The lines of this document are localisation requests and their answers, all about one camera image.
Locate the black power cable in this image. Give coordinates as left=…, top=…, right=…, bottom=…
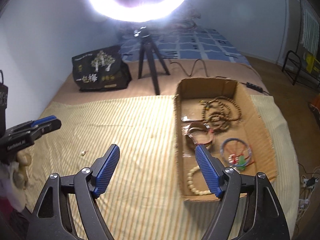
left=170, top=59, right=272, bottom=95

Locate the black metal shoe rack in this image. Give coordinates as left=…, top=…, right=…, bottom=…
left=282, top=50, right=320, bottom=89

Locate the thin dark bangle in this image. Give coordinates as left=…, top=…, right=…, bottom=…
left=220, top=137, right=252, bottom=167

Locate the wooden bead necklace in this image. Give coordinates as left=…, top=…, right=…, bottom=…
left=199, top=97, right=242, bottom=133

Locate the white ring light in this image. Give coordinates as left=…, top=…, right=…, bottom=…
left=84, top=0, right=194, bottom=22

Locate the tan blanket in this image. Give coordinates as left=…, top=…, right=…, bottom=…
left=41, top=57, right=273, bottom=120

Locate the cardboard box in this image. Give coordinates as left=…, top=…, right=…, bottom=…
left=173, top=77, right=278, bottom=202

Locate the cream bead bracelet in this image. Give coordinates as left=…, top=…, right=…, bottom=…
left=187, top=166, right=213, bottom=195

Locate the black printed snack bag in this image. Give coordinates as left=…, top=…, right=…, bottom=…
left=72, top=45, right=132, bottom=92

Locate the yellow striped cloth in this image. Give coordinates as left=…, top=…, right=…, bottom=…
left=26, top=94, right=300, bottom=240

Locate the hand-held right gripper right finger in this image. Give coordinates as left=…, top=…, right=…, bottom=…
left=194, top=144, right=290, bottom=240

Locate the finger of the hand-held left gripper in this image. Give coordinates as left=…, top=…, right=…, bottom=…
left=31, top=115, right=57, bottom=128
left=35, top=119, right=62, bottom=137

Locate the person's left hand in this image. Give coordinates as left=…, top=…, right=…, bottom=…
left=11, top=151, right=33, bottom=189

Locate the folded floral quilt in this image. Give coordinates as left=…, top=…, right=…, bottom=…
left=170, top=5, right=204, bottom=30

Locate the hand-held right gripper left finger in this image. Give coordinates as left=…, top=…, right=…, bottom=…
left=31, top=144, right=122, bottom=240

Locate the white power strip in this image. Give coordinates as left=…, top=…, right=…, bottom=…
left=300, top=174, right=319, bottom=188

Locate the red cord jade pendant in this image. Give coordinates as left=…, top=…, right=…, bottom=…
left=229, top=150, right=255, bottom=172

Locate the black tripod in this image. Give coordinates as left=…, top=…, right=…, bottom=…
left=133, top=26, right=171, bottom=95

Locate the blue patterned bedsheet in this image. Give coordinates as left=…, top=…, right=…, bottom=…
left=117, top=26, right=247, bottom=63

